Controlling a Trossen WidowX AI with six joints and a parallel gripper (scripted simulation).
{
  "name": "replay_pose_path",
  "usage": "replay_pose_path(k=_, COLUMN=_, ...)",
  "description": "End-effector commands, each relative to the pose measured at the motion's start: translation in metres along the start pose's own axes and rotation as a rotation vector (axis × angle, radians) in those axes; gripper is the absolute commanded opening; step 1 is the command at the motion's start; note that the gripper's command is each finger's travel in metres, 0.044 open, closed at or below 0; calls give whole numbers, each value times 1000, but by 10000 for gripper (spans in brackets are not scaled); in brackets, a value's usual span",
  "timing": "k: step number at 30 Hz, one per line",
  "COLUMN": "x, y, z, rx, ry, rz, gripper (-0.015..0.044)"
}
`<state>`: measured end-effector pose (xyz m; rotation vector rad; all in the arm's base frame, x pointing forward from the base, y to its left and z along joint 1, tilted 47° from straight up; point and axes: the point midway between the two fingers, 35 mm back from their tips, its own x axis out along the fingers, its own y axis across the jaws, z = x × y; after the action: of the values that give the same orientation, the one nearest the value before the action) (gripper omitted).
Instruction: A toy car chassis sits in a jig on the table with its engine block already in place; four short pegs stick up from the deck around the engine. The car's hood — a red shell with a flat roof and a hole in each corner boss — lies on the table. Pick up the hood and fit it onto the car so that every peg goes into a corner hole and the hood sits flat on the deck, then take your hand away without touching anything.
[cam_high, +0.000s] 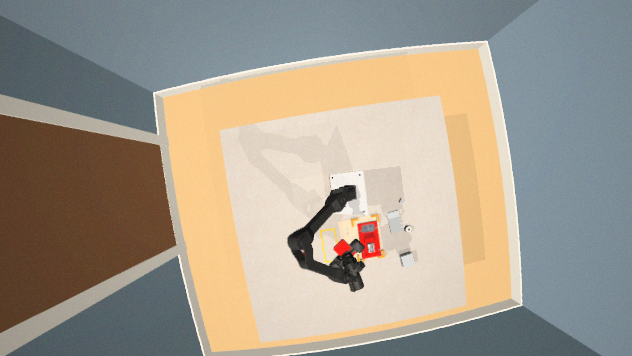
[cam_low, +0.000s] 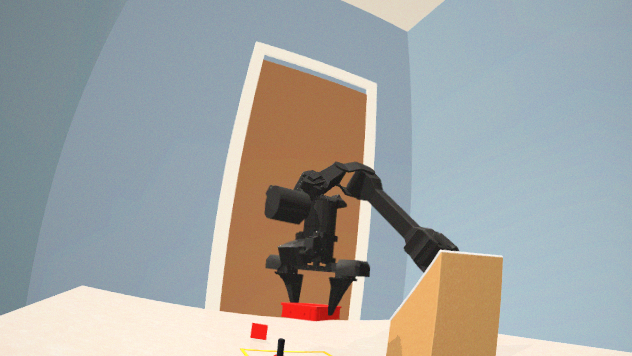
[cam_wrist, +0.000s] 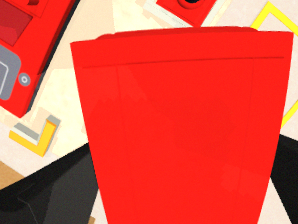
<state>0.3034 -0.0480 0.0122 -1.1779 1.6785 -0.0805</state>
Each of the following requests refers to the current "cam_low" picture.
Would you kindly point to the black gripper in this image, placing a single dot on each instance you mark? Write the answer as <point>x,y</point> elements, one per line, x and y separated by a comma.
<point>345,271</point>

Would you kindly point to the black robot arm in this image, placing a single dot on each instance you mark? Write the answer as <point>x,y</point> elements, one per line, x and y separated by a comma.
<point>307,202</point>

